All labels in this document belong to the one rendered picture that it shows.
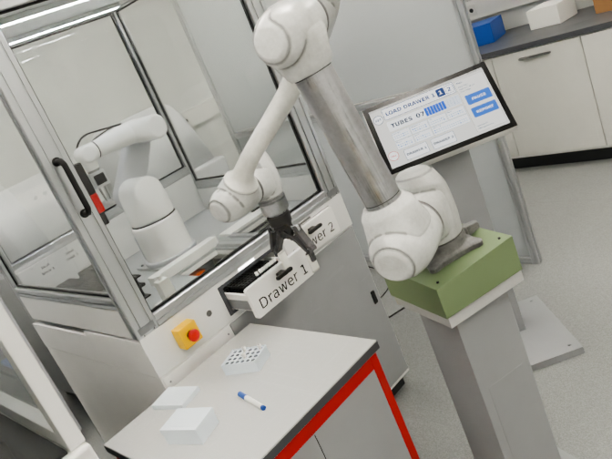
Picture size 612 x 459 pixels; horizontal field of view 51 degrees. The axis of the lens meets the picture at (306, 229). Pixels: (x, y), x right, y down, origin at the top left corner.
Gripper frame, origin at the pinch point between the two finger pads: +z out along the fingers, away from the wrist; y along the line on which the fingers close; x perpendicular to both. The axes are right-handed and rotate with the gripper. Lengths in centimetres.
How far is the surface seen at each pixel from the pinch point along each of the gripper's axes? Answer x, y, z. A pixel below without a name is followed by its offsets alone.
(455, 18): -155, 16, -42
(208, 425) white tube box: 59, -13, 13
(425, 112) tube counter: -84, -3, -20
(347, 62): -155, 89, -37
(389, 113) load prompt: -78, 8, -24
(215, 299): 20.1, 24.3, 1.0
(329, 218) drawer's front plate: -39.6, 22.5, 2.1
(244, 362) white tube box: 35.7, -2.8, 11.5
